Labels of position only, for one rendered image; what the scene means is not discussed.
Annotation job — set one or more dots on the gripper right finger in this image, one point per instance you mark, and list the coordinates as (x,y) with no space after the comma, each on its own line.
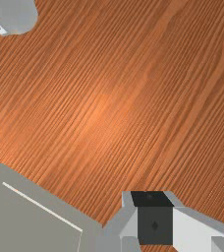
(196,229)

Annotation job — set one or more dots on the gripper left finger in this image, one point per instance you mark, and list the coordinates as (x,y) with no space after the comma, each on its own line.
(130,223)

